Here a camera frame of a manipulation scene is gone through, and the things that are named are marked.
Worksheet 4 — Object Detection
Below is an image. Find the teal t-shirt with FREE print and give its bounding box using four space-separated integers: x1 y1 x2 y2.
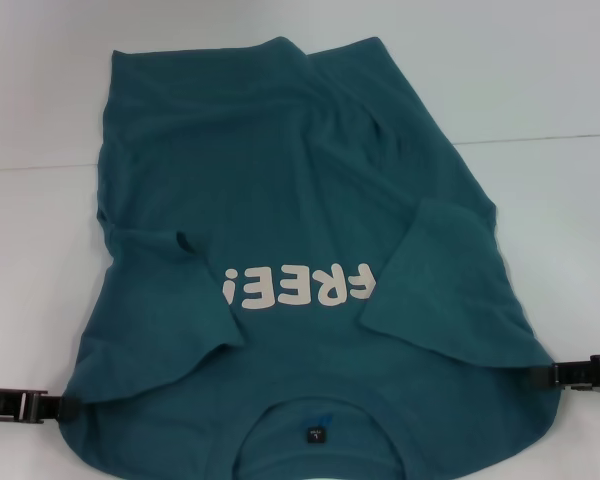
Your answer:
54 35 567 480

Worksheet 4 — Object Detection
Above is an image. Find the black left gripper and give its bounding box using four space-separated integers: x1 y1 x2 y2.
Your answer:
0 385 79 426

